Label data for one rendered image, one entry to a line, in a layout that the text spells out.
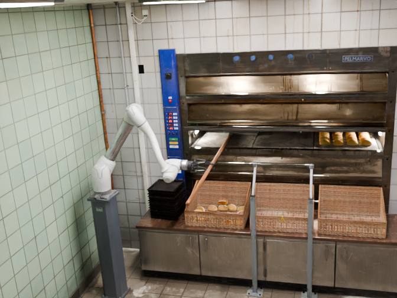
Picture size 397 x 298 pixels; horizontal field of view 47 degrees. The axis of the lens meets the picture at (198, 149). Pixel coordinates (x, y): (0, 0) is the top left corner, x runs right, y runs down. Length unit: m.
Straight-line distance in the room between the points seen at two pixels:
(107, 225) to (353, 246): 2.10
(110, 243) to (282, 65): 2.18
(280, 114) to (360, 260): 1.44
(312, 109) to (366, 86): 0.50
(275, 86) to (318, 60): 0.43
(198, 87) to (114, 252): 1.69
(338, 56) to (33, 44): 2.51
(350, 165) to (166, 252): 1.88
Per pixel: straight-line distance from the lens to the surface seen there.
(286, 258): 4.22
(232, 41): 4.24
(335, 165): 4.42
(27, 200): 3.74
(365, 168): 4.44
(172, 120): 4.47
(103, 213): 4.05
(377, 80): 4.25
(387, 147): 4.40
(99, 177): 3.95
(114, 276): 4.33
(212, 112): 4.38
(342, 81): 4.23
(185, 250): 4.37
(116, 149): 4.10
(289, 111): 4.28
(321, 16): 4.16
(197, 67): 4.35
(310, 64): 4.21
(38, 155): 3.82
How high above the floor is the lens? 2.51
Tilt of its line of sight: 17 degrees down
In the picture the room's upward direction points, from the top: 4 degrees counter-clockwise
